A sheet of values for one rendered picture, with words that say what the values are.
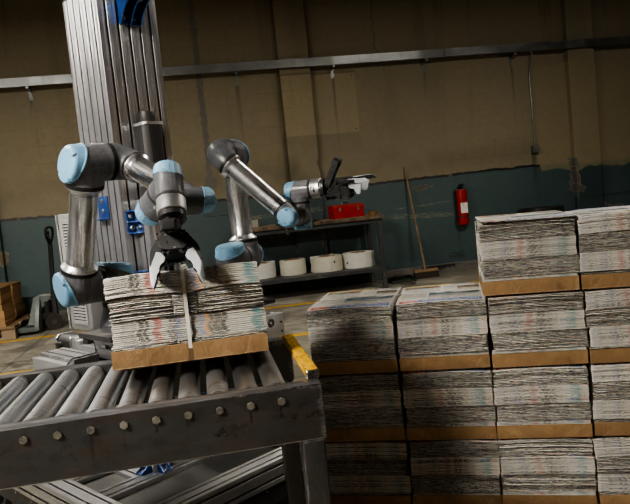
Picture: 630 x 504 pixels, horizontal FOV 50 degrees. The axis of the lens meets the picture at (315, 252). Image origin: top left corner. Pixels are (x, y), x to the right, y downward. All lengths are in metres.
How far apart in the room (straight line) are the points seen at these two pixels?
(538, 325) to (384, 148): 7.07
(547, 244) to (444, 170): 7.23
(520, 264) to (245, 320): 0.92
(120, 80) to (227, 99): 6.27
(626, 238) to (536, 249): 0.26
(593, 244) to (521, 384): 0.48
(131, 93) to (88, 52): 0.21
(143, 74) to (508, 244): 1.47
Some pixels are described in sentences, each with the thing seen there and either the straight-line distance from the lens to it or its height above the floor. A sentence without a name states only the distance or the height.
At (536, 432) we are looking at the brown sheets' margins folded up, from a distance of 2.29.
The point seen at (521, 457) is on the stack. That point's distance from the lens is 2.32.
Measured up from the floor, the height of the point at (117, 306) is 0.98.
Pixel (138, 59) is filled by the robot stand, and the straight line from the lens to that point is 2.69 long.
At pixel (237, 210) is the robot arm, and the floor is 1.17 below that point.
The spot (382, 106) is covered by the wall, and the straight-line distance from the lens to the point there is 9.17.
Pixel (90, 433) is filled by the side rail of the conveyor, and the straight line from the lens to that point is 1.48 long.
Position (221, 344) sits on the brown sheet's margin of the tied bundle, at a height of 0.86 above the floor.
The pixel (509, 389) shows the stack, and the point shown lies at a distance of 2.24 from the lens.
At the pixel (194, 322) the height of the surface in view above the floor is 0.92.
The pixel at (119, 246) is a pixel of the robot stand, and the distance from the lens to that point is 2.60.
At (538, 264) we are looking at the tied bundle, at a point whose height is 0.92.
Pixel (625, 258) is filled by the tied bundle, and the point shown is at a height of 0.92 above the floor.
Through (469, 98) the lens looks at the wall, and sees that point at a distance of 9.59.
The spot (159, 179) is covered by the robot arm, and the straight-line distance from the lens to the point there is 1.74.
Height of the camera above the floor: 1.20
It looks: 5 degrees down
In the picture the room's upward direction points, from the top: 6 degrees counter-clockwise
